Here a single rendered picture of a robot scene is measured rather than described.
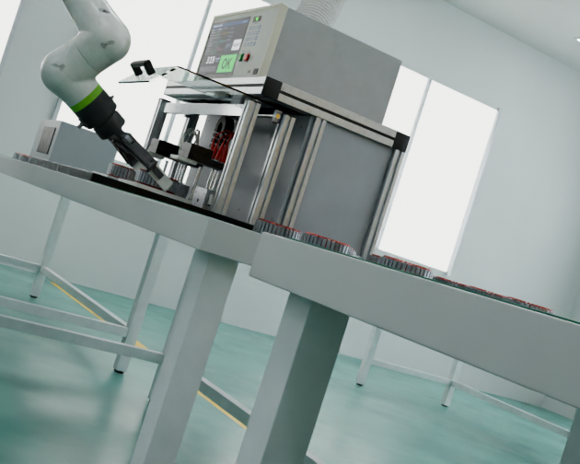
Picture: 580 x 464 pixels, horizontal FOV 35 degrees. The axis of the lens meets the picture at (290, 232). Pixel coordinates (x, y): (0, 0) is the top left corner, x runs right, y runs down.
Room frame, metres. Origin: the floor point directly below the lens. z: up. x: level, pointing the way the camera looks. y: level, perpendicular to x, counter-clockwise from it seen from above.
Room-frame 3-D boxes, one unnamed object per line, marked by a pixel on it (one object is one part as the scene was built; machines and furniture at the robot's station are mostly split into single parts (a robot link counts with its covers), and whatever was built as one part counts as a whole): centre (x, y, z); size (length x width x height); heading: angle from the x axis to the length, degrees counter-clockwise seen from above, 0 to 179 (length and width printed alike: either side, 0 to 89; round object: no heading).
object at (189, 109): (2.48, 0.33, 1.03); 0.62 x 0.01 x 0.03; 29
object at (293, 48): (2.58, 0.13, 1.22); 0.44 x 0.39 x 0.20; 29
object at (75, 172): (2.44, 0.40, 0.76); 0.64 x 0.47 x 0.02; 29
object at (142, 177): (2.33, 0.36, 0.80); 0.11 x 0.11 x 0.04
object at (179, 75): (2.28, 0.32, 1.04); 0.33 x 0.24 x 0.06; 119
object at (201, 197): (2.40, 0.23, 0.80); 0.08 x 0.05 x 0.06; 29
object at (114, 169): (2.54, 0.47, 0.80); 0.11 x 0.11 x 0.04
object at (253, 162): (2.55, 0.19, 0.92); 0.66 x 0.01 x 0.30; 29
